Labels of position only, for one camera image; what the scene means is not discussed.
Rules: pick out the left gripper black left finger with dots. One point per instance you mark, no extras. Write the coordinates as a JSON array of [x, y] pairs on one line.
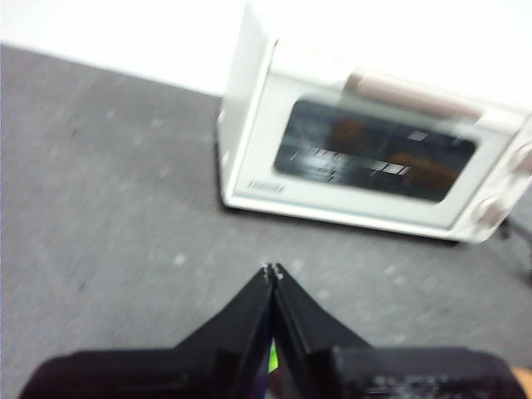
[[216, 365]]

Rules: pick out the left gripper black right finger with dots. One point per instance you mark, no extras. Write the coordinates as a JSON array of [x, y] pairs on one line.
[[332, 370]]

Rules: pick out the white toaster oven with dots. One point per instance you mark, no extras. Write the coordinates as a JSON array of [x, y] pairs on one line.
[[247, 124]]

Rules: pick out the beige oven knob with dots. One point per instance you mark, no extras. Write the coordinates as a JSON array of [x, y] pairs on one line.
[[524, 159], [492, 210]]

